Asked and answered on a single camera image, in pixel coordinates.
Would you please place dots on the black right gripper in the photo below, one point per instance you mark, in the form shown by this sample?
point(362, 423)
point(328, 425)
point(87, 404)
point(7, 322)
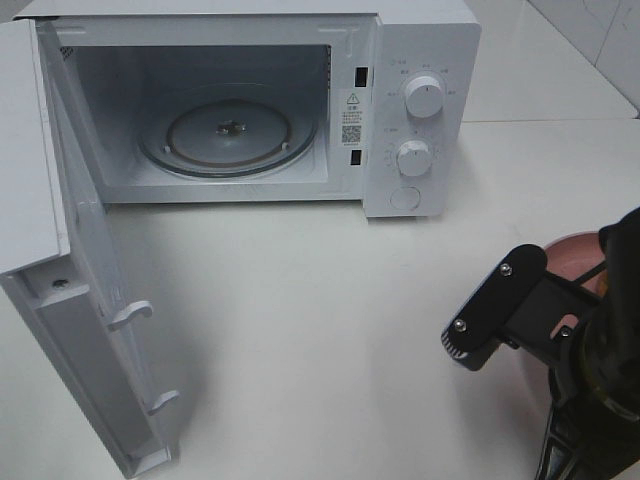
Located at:
point(591, 347)

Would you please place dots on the pink round plate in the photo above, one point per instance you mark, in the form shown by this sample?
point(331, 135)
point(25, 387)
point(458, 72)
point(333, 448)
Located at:
point(573, 256)

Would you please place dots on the white round door button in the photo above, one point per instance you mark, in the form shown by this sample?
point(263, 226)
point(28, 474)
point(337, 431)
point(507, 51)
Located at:
point(405, 198)

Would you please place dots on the white microwave door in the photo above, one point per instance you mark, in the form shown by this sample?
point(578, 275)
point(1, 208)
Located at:
point(59, 265)

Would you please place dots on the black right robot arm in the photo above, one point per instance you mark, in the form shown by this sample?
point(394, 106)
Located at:
point(590, 345)

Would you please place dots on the white lower microwave knob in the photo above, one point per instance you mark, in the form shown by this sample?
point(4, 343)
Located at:
point(414, 158)

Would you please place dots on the white microwave knob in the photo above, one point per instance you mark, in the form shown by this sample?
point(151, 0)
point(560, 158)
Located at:
point(414, 158)
point(424, 95)

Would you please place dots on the white upper microwave knob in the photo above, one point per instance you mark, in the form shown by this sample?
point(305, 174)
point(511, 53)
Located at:
point(424, 95)

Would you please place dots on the white microwave oven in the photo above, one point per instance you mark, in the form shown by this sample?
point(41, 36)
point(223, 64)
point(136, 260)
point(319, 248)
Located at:
point(263, 101)

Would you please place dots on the white warning label sticker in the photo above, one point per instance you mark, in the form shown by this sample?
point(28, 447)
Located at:
point(352, 118)

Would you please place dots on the glass microwave turntable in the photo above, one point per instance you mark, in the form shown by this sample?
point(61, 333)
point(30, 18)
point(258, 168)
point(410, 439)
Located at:
point(226, 138)

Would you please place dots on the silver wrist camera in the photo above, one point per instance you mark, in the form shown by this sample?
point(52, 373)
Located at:
point(474, 332)

